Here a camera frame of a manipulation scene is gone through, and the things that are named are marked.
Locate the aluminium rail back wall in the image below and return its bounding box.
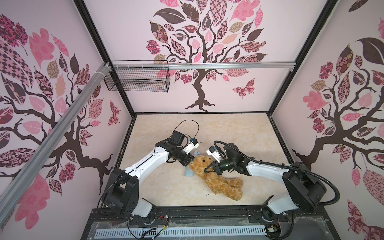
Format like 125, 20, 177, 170
112, 62, 296, 70

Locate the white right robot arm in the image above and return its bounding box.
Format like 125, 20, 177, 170
205, 143, 327, 221

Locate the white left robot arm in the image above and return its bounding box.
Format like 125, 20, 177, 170
101, 138, 199, 218

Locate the aluminium rail wall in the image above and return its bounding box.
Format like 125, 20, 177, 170
112, 62, 296, 70
1, 63, 112, 224

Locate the tan plush teddy bear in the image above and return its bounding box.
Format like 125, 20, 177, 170
188, 155, 244, 201

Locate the aluminium rail left wall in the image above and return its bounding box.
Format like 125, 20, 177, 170
1, 63, 112, 224

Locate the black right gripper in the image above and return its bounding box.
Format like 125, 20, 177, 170
203, 158, 236, 176

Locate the black table edge rail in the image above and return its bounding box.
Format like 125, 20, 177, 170
81, 205, 340, 240

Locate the black left corner frame post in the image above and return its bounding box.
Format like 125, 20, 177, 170
74, 0, 136, 118

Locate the white vented cable duct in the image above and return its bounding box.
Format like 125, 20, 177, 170
93, 226, 267, 240

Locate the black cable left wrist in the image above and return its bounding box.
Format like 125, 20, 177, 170
173, 119, 201, 142

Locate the light blue fleece hoodie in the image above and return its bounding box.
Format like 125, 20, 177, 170
184, 150, 201, 177

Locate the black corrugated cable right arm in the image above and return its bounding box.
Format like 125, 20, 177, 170
212, 140, 341, 207

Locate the black wire mesh basket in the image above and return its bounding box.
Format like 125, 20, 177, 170
104, 60, 171, 93

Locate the black corner frame post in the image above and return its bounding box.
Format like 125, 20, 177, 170
74, 0, 136, 118
268, 0, 339, 117

